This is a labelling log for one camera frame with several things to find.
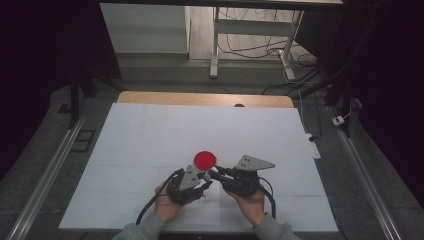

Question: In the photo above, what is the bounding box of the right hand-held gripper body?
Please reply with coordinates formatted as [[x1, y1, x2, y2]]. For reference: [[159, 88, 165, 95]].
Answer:
[[221, 154, 276, 198]]

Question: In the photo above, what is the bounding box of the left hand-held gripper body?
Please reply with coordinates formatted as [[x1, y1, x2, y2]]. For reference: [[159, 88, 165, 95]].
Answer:
[[166, 164, 201, 206]]

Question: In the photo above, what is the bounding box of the round red ink pad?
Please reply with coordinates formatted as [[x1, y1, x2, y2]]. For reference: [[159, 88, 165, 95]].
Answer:
[[193, 150, 218, 173]]

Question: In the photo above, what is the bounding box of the person's left hand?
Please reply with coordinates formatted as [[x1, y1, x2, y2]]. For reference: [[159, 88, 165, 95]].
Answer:
[[153, 181, 184, 224]]

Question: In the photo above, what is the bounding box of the person's right hand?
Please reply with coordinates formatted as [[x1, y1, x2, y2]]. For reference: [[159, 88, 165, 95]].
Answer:
[[223, 186, 268, 228]]

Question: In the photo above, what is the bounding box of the white paper sheet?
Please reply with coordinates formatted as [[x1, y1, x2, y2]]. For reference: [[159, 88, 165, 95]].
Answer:
[[181, 181, 221, 226]]

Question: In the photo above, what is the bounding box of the large white table cover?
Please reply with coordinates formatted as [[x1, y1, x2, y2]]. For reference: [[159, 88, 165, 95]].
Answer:
[[58, 102, 339, 233]]

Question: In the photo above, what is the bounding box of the white power strip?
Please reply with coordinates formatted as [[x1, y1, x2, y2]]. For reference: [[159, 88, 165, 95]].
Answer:
[[304, 133, 322, 160]]

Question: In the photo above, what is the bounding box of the black metal stand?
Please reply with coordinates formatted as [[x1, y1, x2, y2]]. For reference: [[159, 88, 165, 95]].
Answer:
[[68, 68, 101, 130]]

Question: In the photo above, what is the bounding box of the white cabinet panel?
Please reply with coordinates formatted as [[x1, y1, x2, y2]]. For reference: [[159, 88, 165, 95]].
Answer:
[[99, 3, 190, 55]]

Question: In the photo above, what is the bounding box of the dark curtain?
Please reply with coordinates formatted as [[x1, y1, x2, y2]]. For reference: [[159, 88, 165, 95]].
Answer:
[[294, 0, 424, 208], [0, 0, 123, 181]]

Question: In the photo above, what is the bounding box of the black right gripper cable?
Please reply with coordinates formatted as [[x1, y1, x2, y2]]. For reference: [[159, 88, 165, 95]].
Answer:
[[258, 176, 278, 220]]

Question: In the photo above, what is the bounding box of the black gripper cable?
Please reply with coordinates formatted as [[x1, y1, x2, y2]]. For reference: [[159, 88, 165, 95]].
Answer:
[[135, 168, 185, 226], [258, 176, 278, 220]]

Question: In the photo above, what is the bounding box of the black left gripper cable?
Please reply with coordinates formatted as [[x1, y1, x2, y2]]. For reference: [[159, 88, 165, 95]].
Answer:
[[135, 168, 185, 226]]

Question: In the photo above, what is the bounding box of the tangle of black floor cables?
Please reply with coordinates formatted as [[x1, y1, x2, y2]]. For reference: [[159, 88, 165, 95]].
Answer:
[[216, 8, 322, 98]]

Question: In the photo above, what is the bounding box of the black floor frame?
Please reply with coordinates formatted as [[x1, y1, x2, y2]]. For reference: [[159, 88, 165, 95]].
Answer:
[[70, 129, 97, 154]]

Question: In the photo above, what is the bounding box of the aluminium floor rail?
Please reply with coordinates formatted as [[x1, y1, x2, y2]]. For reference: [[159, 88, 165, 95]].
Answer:
[[6, 109, 91, 240], [328, 106, 403, 240]]

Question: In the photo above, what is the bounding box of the white desk frame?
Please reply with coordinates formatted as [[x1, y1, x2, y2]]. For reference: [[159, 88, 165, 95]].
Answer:
[[209, 6, 305, 81]]

